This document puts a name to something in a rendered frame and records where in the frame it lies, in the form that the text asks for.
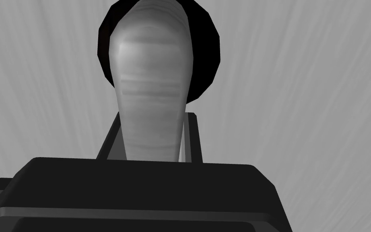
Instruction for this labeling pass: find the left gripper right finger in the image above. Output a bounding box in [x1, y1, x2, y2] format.
[179, 112, 204, 164]

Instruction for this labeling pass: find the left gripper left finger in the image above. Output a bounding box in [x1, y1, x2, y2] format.
[96, 111, 128, 161]

